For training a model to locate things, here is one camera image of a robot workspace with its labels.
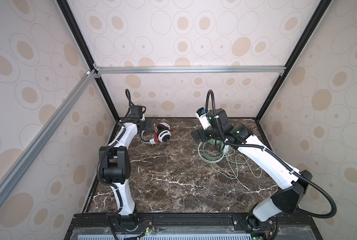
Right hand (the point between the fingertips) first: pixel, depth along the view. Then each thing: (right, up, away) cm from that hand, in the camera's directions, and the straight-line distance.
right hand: (199, 128), depth 75 cm
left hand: (-29, +6, +20) cm, 36 cm away
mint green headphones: (+12, -15, +26) cm, 33 cm away
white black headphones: (-22, -3, +25) cm, 33 cm away
